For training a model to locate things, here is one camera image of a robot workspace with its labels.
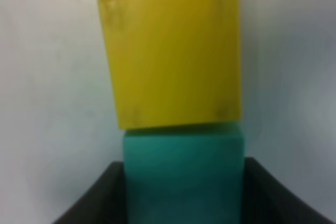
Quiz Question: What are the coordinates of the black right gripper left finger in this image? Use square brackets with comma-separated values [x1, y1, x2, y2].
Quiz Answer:
[55, 162, 128, 224]

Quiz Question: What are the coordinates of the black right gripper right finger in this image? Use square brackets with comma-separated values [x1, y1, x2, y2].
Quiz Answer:
[241, 157, 332, 224]

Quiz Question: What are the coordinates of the teal block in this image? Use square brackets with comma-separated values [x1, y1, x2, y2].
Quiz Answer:
[123, 122, 245, 223]

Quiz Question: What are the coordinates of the yellow block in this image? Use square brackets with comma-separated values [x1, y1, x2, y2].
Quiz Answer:
[98, 0, 242, 130]

